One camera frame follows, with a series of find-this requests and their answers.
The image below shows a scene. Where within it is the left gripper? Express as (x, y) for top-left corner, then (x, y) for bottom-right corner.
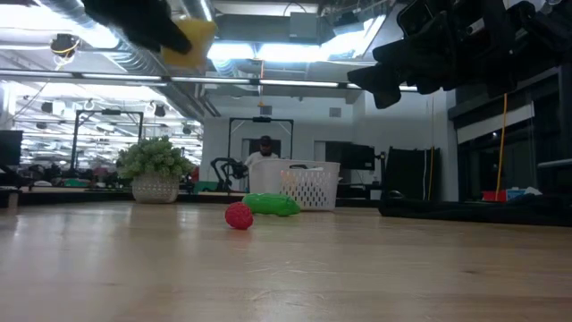
(82, 0), (193, 55)

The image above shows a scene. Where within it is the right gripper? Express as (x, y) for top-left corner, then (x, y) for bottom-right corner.
(347, 0), (524, 110)

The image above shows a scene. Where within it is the yellow toy lemon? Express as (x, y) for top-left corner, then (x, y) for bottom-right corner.
(160, 17), (219, 69)

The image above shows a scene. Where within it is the green toy cucumber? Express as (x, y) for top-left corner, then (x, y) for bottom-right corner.
(242, 192), (301, 217)

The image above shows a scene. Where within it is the small red toy raspberry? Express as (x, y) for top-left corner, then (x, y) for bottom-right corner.
(224, 202), (255, 231)

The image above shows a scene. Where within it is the black monitor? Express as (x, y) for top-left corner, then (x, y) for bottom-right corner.
(324, 141), (376, 171)
(0, 129), (23, 166)

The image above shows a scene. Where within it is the black folding panel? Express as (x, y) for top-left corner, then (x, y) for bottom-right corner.
(386, 146), (442, 202)

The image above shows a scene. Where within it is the long ceiling tube light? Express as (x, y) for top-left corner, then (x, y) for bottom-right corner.
(169, 75), (419, 93)

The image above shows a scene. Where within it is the pale green plant in pot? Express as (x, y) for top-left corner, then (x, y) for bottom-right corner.
(116, 136), (197, 205)

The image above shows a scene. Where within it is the black cloth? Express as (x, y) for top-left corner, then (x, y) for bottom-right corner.
(378, 191), (572, 227)

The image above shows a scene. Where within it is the person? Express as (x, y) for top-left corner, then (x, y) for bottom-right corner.
(244, 135), (281, 169)

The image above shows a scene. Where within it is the blue box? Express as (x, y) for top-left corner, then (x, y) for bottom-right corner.
(506, 186), (544, 201)

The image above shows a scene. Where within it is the white perforated plastic basket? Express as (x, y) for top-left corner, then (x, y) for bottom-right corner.
(248, 159), (341, 212)

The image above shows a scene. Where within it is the silver ventilation duct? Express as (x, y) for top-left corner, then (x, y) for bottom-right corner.
(178, 0), (215, 22)

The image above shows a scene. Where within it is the black gantry frame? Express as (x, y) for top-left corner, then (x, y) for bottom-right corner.
(227, 116), (295, 191)
(71, 109), (145, 167)

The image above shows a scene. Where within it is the black ceiling camera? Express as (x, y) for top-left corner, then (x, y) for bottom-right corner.
(49, 33), (81, 58)

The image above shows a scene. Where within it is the yellow hanging cable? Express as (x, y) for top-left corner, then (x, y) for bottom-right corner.
(495, 92), (509, 201)

